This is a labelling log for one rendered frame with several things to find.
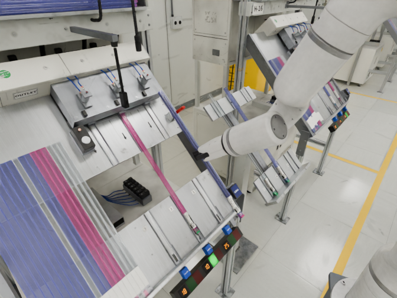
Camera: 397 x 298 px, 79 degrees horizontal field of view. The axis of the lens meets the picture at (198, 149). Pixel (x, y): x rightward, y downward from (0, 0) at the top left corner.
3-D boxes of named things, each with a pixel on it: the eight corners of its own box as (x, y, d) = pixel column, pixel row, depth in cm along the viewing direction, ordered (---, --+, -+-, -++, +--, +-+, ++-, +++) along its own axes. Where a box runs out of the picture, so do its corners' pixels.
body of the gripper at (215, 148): (238, 123, 72) (214, 133, 81) (217, 137, 66) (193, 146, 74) (249, 146, 73) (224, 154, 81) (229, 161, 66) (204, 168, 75)
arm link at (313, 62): (335, 23, 52) (260, 120, 74) (302, 25, 42) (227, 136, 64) (370, 49, 49) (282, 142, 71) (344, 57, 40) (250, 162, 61)
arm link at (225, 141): (242, 120, 70) (234, 124, 72) (223, 132, 65) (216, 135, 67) (254, 146, 71) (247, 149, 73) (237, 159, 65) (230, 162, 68)
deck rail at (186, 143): (230, 211, 100) (240, 209, 96) (227, 214, 99) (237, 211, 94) (138, 68, 103) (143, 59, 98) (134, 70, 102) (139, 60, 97)
